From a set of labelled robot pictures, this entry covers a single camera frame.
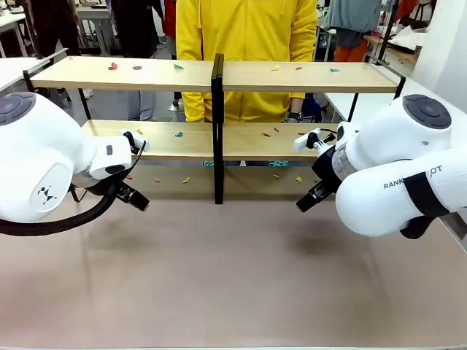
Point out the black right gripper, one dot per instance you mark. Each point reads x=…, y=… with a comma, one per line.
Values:
x=326, y=169

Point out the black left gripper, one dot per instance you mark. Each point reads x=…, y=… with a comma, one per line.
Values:
x=85, y=183

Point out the teal paper scrap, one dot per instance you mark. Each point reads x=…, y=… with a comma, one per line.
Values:
x=178, y=135
x=334, y=70

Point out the green paper scrap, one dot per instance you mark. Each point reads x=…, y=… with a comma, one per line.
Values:
x=178, y=67

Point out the person's left forearm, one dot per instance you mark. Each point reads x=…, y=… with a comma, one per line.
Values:
x=296, y=105

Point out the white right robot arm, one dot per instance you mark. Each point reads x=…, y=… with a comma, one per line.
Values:
x=394, y=146

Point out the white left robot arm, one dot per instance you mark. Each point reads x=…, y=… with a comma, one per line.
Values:
x=40, y=146

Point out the black wristwatch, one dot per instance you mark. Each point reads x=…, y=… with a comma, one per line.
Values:
x=295, y=116

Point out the blue bag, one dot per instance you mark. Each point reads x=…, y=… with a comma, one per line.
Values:
x=313, y=108

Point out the silver chair base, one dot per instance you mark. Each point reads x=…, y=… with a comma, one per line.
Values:
x=175, y=105

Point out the bystander black top grey trousers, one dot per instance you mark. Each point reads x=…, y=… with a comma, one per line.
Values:
x=140, y=33

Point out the bystander grey shirt orange trousers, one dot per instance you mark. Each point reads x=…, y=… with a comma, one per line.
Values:
x=350, y=25

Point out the person in yellow hoodie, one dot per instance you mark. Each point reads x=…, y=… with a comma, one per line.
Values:
x=244, y=33

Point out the wooden workbench with papers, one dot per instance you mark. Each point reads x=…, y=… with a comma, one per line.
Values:
x=401, y=43

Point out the black stand pole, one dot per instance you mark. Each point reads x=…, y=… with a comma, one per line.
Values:
x=387, y=33

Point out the bystander in black clothes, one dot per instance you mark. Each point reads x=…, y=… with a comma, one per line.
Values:
x=54, y=25

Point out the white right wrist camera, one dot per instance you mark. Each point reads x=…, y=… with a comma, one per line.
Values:
x=302, y=141

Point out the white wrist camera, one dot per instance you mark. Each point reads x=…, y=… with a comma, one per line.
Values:
x=135, y=138
x=302, y=141

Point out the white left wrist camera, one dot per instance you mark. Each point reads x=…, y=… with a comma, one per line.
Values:
x=135, y=138

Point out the wooden shelf black frame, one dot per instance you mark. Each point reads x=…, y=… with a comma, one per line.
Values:
x=109, y=78
x=310, y=78

